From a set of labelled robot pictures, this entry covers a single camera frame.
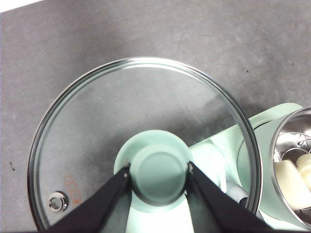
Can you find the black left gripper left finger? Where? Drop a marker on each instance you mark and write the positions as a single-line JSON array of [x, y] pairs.
[[97, 208]]

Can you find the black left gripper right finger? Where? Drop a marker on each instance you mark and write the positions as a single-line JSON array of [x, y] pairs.
[[218, 208]]

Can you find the glass pot lid green knob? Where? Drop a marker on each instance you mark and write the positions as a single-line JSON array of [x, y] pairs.
[[158, 174]]

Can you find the smooth white steamed bun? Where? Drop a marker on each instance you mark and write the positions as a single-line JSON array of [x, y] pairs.
[[286, 182]]

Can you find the twisted white bun green flecks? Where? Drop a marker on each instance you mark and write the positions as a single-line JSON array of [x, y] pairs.
[[305, 170]]

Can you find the green breakfast machine base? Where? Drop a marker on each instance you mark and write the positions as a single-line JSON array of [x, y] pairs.
[[279, 116]]

